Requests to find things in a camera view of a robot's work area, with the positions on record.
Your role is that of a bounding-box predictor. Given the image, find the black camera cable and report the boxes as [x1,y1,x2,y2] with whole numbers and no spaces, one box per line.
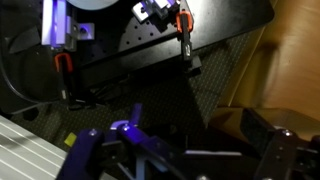
[0,33,51,105]

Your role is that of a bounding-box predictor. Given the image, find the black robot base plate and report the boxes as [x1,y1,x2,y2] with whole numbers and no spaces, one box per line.
[75,0,275,88]

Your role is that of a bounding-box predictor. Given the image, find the aluminium extrusion rail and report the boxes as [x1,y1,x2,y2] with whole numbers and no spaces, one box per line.
[131,0,182,23]
[41,0,96,50]

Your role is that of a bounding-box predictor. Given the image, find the orange handled bar clamp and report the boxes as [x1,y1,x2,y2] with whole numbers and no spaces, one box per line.
[53,52,85,112]
[175,10,203,73]

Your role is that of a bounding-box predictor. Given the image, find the small yellow note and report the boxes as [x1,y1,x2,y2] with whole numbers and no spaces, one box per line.
[64,132,78,148]

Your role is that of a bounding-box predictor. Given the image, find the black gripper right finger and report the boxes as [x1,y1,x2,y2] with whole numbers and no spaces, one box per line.
[239,107,320,180]

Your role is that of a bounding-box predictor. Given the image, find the white ribbed radiator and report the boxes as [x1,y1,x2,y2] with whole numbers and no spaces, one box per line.
[0,114,68,180]

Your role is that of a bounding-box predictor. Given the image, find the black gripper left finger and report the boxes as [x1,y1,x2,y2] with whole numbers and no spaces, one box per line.
[56,102,208,180]

